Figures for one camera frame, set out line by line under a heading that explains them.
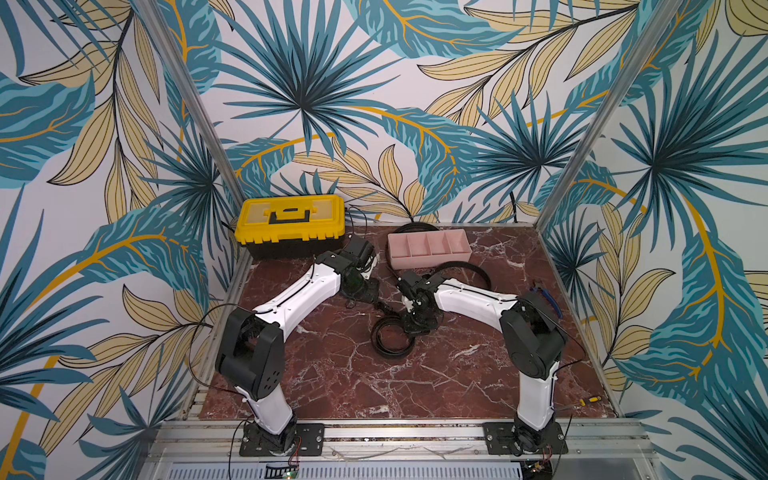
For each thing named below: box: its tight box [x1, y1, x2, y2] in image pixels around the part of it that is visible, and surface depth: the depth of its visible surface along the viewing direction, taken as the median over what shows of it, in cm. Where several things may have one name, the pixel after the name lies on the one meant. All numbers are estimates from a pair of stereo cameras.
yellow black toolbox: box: [235, 195, 346, 259], surface depth 100 cm
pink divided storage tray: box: [388, 229, 472, 270], surface depth 112 cm
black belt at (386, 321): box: [371, 315, 393, 358], surface depth 90 cm
